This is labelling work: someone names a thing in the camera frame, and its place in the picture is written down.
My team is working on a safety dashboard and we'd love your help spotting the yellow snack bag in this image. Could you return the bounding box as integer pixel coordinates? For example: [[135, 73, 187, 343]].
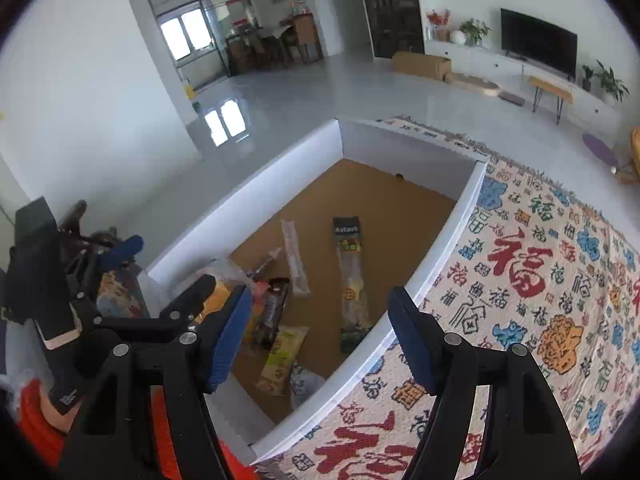
[[256, 326, 309, 396]]

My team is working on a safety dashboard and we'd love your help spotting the dark chocolate bar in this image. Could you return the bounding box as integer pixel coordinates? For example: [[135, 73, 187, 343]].
[[254, 278, 291, 350]]

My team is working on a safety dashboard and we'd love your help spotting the clear wrapper snack stick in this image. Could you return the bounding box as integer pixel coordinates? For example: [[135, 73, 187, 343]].
[[281, 220, 310, 297]]

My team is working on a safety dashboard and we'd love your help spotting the silver pyramid snack packet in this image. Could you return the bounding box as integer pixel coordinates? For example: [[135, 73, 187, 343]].
[[288, 362, 326, 410]]

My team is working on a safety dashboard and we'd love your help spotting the clear long snack packet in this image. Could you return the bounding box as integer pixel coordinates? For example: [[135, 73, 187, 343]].
[[244, 247, 282, 281]]

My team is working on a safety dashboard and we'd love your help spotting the black yellow long snack pack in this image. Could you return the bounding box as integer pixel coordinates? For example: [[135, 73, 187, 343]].
[[333, 217, 373, 354]]

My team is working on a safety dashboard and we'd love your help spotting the bread loaf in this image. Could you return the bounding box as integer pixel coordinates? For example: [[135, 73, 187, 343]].
[[194, 257, 254, 324]]

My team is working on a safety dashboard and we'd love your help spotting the red snack packet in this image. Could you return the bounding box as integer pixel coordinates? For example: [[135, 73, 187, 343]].
[[243, 281, 270, 346]]

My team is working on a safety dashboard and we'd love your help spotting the operator hand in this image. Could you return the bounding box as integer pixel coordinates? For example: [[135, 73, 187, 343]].
[[39, 385, 81, 434]]

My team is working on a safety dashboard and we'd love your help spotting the white cardboard box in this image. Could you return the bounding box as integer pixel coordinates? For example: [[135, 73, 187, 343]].
[[149, 119, 487, 465]]

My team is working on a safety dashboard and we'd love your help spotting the patterned woven table cloth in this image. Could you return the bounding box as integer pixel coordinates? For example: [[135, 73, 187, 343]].
[[252, 115, 640, 480]]

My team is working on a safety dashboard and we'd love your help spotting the dining table with chairs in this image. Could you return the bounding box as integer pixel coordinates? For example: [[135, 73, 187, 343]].
[[224, 12, 324, 76]]

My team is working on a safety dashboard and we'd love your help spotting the orange lounge chair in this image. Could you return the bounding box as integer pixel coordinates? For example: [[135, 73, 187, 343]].
[[612, 127, 640, 184]]

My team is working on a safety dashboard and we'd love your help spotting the purple round floor mat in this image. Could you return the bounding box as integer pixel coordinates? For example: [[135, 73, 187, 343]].
[[582, 133, 618, 167]]

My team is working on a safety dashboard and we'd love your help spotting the round pet bed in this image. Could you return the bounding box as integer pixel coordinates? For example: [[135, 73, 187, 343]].
[[444, 72, 501, 98]]

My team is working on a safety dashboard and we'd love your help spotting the wooden bench stool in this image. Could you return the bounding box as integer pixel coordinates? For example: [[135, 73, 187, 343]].
[[528, 76, 574, 124]]

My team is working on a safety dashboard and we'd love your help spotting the brown cardboard box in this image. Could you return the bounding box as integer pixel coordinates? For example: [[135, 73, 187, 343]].
[[392, 51, 451, 81]]

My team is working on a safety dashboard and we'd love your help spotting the white tv cabinet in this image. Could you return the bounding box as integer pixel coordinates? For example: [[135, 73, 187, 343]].
[[424, 40, 622, 138]]

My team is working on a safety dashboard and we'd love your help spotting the green plant pair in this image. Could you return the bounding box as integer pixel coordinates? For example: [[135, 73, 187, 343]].
[[582, 61, 630, 103]]

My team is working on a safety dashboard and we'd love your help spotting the white round vase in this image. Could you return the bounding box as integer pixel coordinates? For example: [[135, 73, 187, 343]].
[[449, 29, 466, 46]]

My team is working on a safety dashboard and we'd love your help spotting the black television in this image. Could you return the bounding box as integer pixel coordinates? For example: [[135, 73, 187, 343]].
[[500, 9, 578, 79]]

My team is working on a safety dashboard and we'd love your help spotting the green potted plant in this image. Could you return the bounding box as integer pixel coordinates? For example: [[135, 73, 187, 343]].
[[459, 18, 491, 47]]

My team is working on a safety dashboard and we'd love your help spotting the red flower vase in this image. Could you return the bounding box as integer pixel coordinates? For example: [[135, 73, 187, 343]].
[[426, 9, 451, 41]]

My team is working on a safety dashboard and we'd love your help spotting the dark bookshelf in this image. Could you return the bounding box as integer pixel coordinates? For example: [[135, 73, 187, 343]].
[[363, 0, 424, 58]]

